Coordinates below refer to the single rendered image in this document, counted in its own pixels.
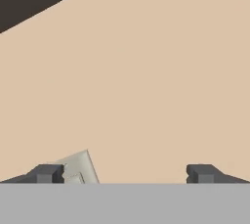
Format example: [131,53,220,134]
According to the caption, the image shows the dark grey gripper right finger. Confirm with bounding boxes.
[186,163,250,184]

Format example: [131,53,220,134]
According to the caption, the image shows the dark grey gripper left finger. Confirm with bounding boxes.
[0,163,65,184]

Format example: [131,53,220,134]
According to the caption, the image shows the pale grey sink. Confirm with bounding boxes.
[54,149,101,184]

